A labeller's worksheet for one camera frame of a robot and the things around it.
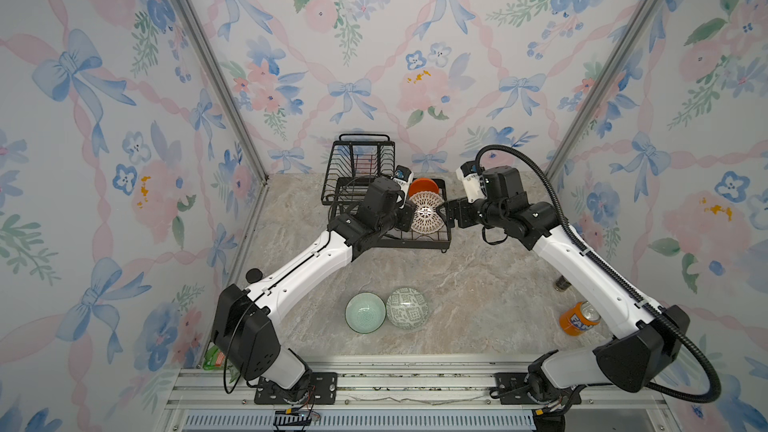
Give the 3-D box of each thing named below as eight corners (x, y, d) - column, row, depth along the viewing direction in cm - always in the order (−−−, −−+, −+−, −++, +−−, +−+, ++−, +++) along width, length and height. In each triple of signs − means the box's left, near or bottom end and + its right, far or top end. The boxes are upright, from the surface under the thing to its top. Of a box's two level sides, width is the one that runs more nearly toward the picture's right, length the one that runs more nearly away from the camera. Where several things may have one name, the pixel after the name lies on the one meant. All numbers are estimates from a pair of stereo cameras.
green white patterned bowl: (386, 329, 85) (386, 324, 82) (386, 293, 92) (386, 287, 88) (428, 329, 85) (429, 324, 82) (425, 294, 92) (426, 287, 88)
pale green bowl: (345, 335, 84) (342, 329, 80) (348, 299, 90) (346, 292, 86) (386, 335, 84) (386, 329, 80) (386, 299, 90) (386, 292, 86)
